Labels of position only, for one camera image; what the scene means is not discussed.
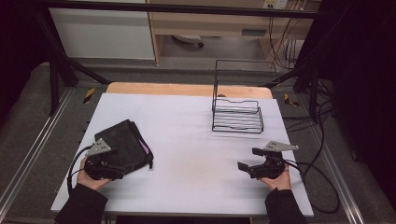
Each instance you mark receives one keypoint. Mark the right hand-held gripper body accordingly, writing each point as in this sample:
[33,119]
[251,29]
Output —
[272,163]

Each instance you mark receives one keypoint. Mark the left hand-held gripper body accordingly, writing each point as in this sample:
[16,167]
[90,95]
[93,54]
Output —
[99,161]

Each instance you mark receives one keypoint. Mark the dark grey fluffy towel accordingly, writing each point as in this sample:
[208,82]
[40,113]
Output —
[129,144]

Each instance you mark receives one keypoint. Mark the person's right hand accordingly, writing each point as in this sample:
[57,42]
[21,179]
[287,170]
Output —
[278,183]

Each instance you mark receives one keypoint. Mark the person's left hand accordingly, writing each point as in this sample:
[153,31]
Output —
[90,182]

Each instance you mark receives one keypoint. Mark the white table mat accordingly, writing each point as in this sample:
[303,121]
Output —
[186,155]

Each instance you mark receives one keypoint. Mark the wooden table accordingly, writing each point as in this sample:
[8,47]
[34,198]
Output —
[174,88]

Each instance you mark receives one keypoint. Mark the white cabinet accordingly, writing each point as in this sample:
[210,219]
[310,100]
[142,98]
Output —
[102,34]

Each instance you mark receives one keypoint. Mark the white power strip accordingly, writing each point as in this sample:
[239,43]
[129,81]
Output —
[188,39]

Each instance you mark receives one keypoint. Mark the light wooden desk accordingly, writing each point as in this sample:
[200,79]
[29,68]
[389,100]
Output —
[211,23]

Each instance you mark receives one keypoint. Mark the white socket panel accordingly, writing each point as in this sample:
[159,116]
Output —
[275,3]

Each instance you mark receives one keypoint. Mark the aluminium rail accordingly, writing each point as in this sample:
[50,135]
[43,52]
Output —
[34,149]
[339,180]

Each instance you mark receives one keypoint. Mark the black frame strut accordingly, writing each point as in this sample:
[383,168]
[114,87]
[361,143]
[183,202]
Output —
[313,90]
[55,84]

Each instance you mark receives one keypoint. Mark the black frame crossbar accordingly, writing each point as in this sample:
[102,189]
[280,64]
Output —
[186,8]

